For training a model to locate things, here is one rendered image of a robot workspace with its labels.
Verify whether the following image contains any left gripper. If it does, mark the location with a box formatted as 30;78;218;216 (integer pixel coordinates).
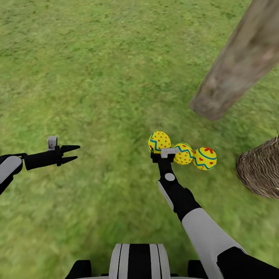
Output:
37;145;81;167

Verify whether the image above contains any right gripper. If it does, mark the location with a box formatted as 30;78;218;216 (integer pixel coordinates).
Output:
151;148;174;167

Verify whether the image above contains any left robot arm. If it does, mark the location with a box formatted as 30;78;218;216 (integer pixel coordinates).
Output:
0;136;81;195

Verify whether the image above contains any robot trunk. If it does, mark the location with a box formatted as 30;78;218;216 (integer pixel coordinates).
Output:
108;244;171;279

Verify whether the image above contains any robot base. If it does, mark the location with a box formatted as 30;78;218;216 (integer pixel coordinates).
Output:
65;260;209;279

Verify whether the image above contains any wicker basket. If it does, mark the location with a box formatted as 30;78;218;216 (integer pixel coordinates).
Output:
235;134;279;199

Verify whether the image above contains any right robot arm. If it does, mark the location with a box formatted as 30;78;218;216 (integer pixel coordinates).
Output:
151;148;279;279

